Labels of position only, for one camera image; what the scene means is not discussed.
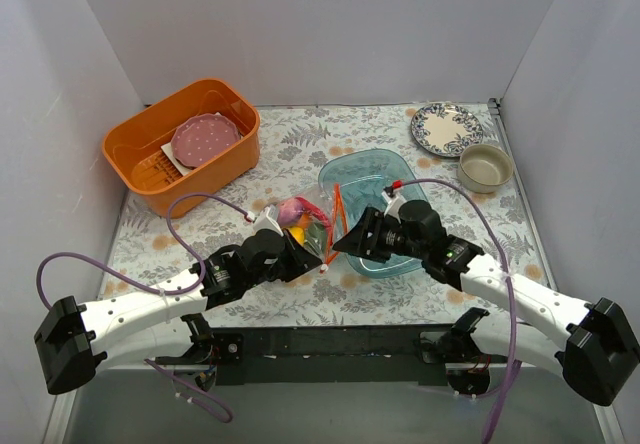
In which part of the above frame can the yellow bell pepper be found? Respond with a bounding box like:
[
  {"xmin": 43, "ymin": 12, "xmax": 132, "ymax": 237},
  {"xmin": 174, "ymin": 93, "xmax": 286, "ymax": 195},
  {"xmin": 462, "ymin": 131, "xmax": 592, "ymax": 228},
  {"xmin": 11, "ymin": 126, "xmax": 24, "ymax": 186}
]
[{"xmin": 289, "ymin": 226, "xmax": 306, "ymax": 246}]

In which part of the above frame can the orange fruit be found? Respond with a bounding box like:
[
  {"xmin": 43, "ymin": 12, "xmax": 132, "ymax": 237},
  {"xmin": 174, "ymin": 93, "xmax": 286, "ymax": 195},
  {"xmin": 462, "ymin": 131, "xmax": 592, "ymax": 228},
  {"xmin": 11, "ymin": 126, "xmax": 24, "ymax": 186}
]
[{"xmin": 295, "ymin": 214, "xmax": 312, "ymax": 230}]

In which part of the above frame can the clear zip top bag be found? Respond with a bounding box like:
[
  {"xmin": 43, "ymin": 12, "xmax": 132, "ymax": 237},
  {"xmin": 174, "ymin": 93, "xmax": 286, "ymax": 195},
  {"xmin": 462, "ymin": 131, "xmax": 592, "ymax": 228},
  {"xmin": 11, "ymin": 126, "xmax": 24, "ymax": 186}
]
[{"xmin": 274, "ymin": 183, "xmax": 348, "ymax": 274}]

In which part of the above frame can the purple onion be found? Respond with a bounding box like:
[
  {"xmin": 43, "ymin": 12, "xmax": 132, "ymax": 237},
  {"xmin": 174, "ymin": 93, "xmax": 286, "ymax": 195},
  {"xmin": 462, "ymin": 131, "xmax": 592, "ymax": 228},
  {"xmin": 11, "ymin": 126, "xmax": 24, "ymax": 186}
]
[{"xmin": 277, "ymin": 197, "xmax": 304, "ymax": 226}]

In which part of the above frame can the red chili pepper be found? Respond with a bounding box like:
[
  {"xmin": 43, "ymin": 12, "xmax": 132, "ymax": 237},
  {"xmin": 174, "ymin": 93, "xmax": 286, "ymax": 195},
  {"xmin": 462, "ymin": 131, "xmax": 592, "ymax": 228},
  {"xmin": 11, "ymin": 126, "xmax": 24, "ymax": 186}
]
[{"xmin": 297, "ymin": 197, "xmax": 331, "ymax": 228}]

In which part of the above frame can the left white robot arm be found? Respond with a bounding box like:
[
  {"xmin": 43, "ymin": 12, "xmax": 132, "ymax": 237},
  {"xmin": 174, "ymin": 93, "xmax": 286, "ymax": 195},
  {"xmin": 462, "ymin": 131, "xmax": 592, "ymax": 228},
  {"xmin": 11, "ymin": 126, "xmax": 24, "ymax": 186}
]
[{"xmin": 34, "ymin": 229, "xmax": 323, "ymax": 395}]

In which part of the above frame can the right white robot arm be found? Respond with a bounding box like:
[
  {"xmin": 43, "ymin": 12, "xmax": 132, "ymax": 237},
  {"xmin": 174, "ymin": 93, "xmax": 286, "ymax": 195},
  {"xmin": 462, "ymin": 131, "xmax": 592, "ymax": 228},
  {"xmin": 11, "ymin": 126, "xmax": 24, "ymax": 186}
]
[{"xmin": 332, "ymin": 200, "xmax": 639, "ymax": 406}]

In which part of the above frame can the teal glass tray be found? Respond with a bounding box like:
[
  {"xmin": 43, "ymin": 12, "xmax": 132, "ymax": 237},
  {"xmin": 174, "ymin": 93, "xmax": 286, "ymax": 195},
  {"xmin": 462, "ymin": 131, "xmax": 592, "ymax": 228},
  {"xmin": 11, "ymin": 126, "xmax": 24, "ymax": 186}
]
[{"xmin": 318, "ymin": 149, "xmax": 421, "ymax": 279}]

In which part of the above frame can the floral table mat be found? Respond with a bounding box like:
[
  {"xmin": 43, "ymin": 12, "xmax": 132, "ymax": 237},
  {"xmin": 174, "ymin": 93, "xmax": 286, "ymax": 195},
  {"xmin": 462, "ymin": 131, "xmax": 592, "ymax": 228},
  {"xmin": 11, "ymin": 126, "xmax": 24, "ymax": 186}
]
[{"xmin": 100, "ymin": 104, "xmax": 550, "ymax": 327}]

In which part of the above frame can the beige ceramic bowl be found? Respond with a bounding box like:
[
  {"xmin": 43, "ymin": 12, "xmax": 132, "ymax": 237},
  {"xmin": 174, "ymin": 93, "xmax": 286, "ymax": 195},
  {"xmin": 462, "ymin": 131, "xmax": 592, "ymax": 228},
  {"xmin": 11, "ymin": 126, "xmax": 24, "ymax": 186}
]
[{"xmin": 457, "ymin": 144, "xmax": 514, "ymax": 194}]

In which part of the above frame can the blue floral plate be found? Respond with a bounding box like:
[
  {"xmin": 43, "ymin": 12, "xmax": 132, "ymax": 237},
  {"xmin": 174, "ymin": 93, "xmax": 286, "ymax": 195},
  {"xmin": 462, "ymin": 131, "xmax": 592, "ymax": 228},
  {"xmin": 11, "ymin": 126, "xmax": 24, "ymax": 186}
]
[{"xmin": 410, "ymin": 102, "xmax": 484, "ymax": 158}]

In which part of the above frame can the white card in bin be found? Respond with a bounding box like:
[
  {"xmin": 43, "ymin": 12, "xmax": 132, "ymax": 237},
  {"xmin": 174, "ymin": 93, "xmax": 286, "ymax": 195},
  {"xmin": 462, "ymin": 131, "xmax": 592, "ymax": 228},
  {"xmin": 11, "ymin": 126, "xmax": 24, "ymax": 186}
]
[{"xmin": 161, "ymin": 143, "xmax": 190, "ymax": 176}]

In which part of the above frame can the pink dotted plate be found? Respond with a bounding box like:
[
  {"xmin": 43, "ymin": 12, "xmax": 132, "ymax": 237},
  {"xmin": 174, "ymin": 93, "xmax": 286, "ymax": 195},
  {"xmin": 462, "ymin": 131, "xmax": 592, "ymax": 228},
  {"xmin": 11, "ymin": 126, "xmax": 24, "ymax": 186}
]
[{"xmin": 171, "ymin": 113, "xmax": 242, "ymax": 169}]

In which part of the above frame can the orange plastic bin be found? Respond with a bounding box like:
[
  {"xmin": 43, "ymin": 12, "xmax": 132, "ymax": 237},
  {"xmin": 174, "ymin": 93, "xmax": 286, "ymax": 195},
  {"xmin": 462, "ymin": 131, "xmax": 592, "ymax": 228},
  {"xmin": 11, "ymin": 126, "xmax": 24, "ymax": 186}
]
[{"xmin": 102, "ymin": 79, "xmax": 260, "ymax": 217}]

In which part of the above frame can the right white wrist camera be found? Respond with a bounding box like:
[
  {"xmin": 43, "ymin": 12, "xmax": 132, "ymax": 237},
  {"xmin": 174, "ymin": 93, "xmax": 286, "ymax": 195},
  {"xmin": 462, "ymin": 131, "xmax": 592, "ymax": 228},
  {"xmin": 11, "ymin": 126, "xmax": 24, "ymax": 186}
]
[{"xmin": 382, "ymin": 190, "xmax": 406, "ymax": 215}]

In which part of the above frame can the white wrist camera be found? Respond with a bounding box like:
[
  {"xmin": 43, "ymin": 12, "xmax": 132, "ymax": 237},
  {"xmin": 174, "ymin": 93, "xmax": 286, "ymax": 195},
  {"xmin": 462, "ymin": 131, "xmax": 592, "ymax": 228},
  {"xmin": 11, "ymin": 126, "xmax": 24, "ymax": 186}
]
[
  {"xmin": 382, "ymin": 190, "xmax": 406, "ymax": 215},
  {"xmin": 253, "ymin": 204, "xmax": 283, "ymax": 236}
]

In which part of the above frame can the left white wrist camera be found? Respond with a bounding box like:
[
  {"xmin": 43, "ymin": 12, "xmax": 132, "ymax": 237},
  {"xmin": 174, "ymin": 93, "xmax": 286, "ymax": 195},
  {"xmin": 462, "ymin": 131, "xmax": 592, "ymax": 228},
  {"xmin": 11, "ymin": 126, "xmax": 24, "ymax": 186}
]
[{"xmin": 253, "ymin": 204, "xmax": 283, "ymax": 236}]

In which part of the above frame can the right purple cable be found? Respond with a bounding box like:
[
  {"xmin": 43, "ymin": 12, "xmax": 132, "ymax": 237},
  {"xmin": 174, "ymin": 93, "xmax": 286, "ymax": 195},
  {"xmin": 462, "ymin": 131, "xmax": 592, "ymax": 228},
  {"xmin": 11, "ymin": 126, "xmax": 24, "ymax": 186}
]
[{"xmin": 392, "ymin": 178, "xmax": 524, "ymax": 444}]

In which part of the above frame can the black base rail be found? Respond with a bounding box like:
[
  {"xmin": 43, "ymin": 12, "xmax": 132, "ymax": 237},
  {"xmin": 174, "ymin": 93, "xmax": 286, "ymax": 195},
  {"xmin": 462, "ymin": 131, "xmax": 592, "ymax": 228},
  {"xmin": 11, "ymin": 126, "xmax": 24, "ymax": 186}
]
[{"xmin": 154, "ymin": 321, "xmax": 521, "ymax": 385}]

